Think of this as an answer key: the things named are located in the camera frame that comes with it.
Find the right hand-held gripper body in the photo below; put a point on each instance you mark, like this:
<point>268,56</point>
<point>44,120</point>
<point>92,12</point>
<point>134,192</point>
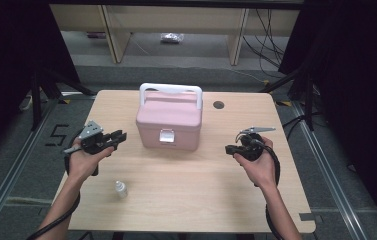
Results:
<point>252,148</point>

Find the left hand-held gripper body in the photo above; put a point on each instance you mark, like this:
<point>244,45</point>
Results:
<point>91,141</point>

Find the pink storage box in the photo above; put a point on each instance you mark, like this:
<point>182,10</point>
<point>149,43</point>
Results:
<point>169,123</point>

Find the small white bottle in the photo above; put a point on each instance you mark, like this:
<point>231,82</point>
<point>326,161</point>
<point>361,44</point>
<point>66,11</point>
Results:
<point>121,190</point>

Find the person's right hand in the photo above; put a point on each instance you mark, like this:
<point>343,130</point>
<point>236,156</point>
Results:
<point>262,170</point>

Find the person's left hand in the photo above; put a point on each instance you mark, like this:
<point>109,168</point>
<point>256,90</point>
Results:
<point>79,163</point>

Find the dark round table grommet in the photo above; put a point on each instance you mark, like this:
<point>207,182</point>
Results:
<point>218,105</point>

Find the black metal stand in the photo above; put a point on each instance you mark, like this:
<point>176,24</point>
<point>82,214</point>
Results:
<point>308,100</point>
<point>36,100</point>

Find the grey tape patch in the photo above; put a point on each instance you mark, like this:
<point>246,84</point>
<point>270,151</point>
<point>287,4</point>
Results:
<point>307,216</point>

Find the clear plastic bag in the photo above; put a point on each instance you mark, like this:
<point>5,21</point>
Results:
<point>172,37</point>

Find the black curtain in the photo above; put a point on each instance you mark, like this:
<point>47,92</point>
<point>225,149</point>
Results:
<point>9,66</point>
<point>359,83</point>

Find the beige wooden desk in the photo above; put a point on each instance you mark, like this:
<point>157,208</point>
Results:
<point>176,16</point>

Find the metal floor rail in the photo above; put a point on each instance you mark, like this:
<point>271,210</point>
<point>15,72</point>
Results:
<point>6,186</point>
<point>329,180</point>

